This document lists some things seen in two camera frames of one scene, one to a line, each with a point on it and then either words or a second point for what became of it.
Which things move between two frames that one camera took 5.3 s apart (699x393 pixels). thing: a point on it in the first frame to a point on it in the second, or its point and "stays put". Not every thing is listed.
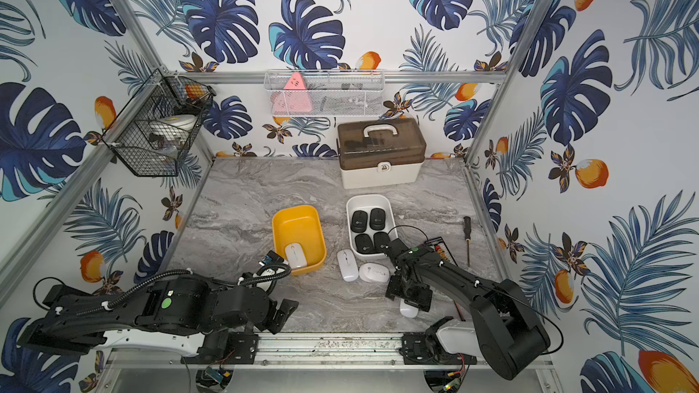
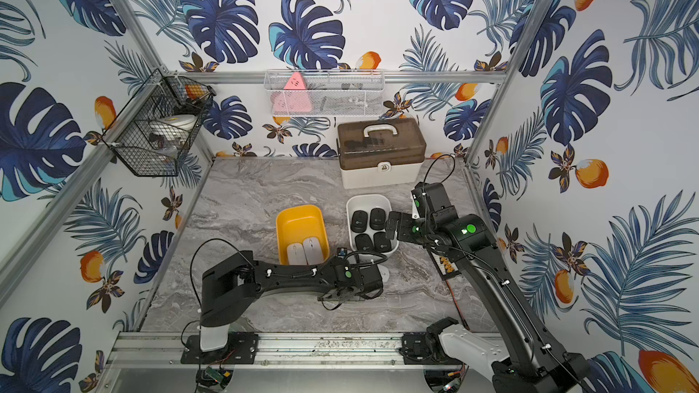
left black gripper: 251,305 to 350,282
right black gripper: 420,298 to 405,219
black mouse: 363,244 stays put
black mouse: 377,218 stays put
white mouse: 295,256 stays put
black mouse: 379,240 stays put
